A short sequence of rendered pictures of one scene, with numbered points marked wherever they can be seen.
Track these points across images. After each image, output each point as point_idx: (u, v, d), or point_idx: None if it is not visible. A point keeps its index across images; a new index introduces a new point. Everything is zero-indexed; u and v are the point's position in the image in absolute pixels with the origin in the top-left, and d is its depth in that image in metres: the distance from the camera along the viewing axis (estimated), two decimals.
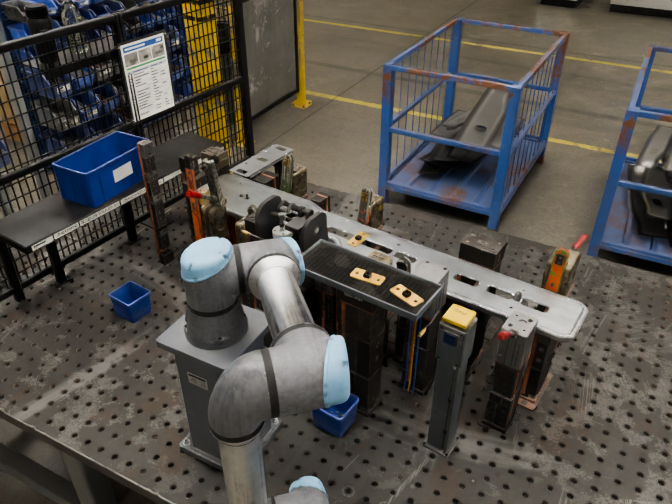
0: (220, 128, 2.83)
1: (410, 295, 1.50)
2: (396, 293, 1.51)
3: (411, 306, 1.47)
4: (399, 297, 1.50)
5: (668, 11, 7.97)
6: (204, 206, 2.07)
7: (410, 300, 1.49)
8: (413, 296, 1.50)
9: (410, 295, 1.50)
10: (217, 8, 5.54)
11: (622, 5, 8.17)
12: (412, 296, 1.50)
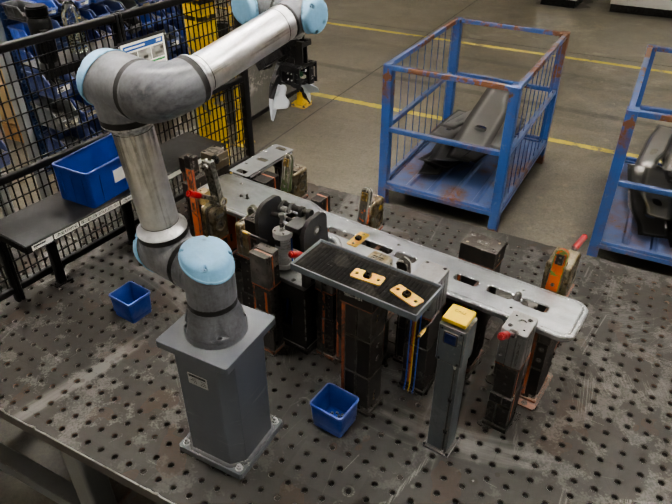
0: (220, 128, 2.83)
1: (410, 295, 1.50)
2: (396, 293, 1.51)
3: (411, 306, 1.47)
4: (399, 297, 1.50)
5: (668, 11, 7.97)
6: (204, 206, 2.07)
7: (410, 300, 1.49)
8: (413, 296, 1.50)
9: (410, 295, 1.50)
10: (217, 8, 5.54)
11: (622, 5, 8.17)
12: (412, 296, 1.50)
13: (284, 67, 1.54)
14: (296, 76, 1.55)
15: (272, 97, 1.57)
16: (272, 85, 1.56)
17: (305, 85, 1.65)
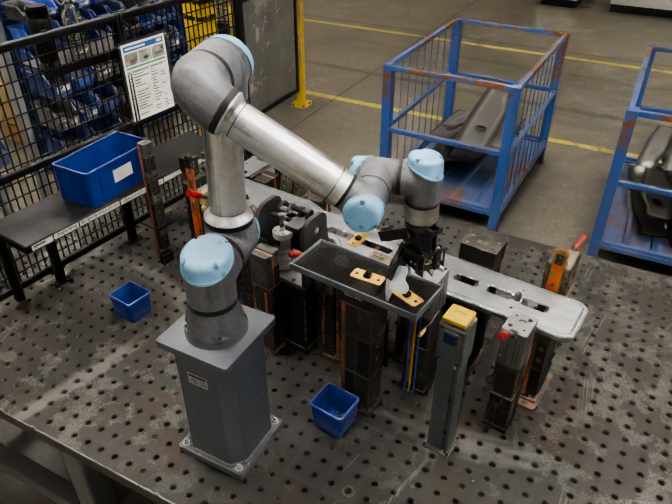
0: None
1: (410, 295, 1.50)
2: (396, 293, 1.51)
3: (411, 306, 1.47)
4: (399, 297, 1.50)
5: (668, 11, 7.97)
6: (204, 206, 2.07)
7: (410, 300, 1.49)
8: (413, 296, 1.50)
9: (410, 295, 1.50)
10: (217, 8, 5.54)
11: (622, 5, 8.17)
12: (412, 296, 1.50)
13: (408, 251, 1.38)
14: (420, 262, 1.38)
15: (390, 278, 1.41)
16: (392, 266, 1.40)
17: None
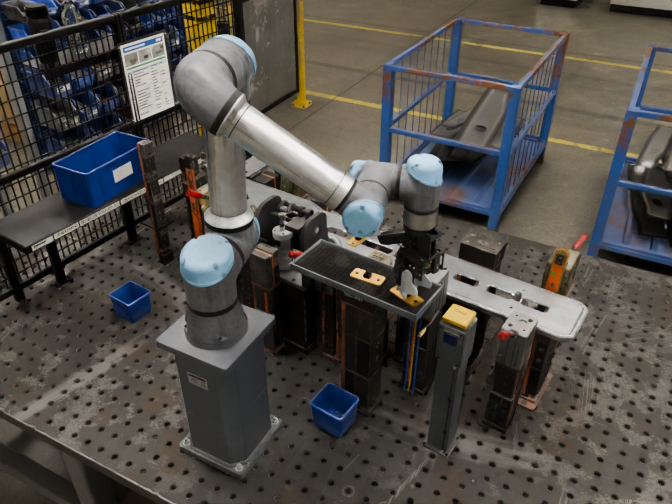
0: None
1: (410, 295, 1.50)
2: (396, 293, 1.51)
3: (411, 306, 1.47)
4: (399, 297, 1.50)
5: (668, 11, 7.97)
6: (204, 206, 2.07)
7: (410, 300, 1.49)
8: (413, 296, 1.50)
9: (410, 295, 1.50)
10: (217, 8, 5.54)
11: (622, 5, 8.17)
12: (412, 296, 1.50)
13: (407, 255, 1.38)
14: (419, 266, 1.38)
15: (399, 284, 1.45)
16: (396, 274, 1.43)
17: None
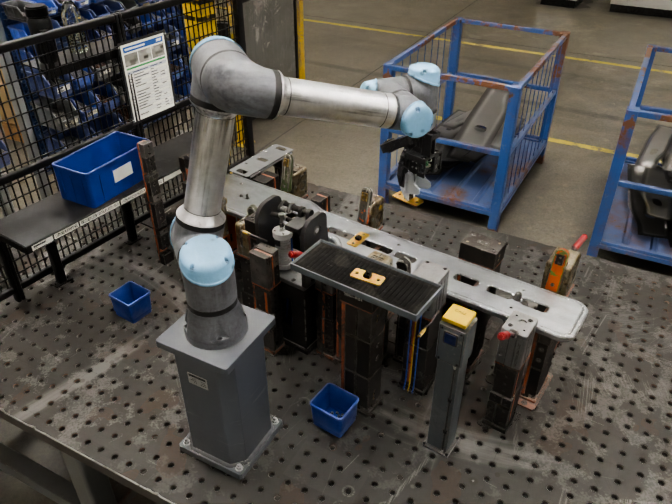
0: None
1: (411, 198, 1.69)
2: (399, 197, 1.70)
3: (413, 206, 1.66)
4: (402, 200, 1.68)
5: (668, 11, 7.97)
6: None
7: (412, 201, 1.68)
8: (414, 198, 1.69)
9: (411, 198, 1.69)
10: (217, 8, 5.54)
11: (622, 5, 8.17)
12: (413, 198, 1.69)
13: (410, 156, 1.57)
14: (421, 165, 1.57)
15: (402, 185, 1.64)
16: (400, 176, 1.62)
17: (419, 178, 1.66)
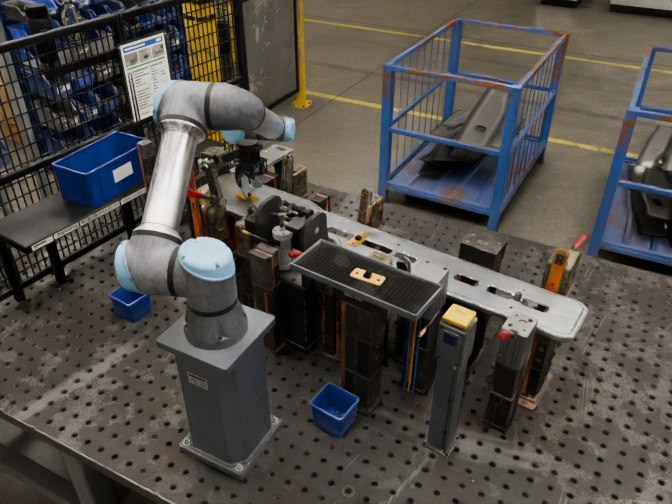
0: None
1: (249, 195, 2.20)
2: (240, 195, 2.20)
3: (251, 201, 2.18)
4: (242, 197, 2.19)
5: (668, 11, 7.97)
6: (204, 206, 2.07)
7: (250, 198, 2.19)
8: (252, 195, 2.21)
9: (249, 195, 2.20)
10: (217, 8, 5.54)
11: (622, 5, 8.17)
12: (251, 196, 2.20)
13: (242, 164, 2.09)
14: (251, 170, 2.09)
15: (240, 186, 2.15)
16: (237, 180, 2.13)
17: (253, 180, 2.18)
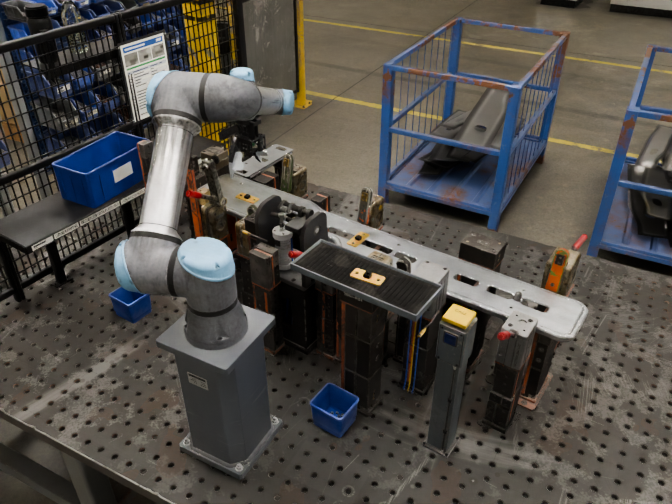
0: (220, 128, 2.83)
1: (249, 197, 2.21)
2: (240, 197, 2.21)
3: (251, 203, 2.18)
4: (243, 199, 2.20)
5: (668, 11, 7.97)
6: (204, 206, 2.07)
7: (250, 200, 2.19)
8: (252, 197, 2.21)
9: (250, 197, 2.21)
10: (217, 8, 5.54)
11: (622, 5, 8.17)
12: (251, 197, 2.21)
13: (240, 139, 2.04)
14: (249, 146, 2.04)
15: (231, 161, 2.06)
16: (231, 152, 2.05)
17: (257, 150, 2.14)
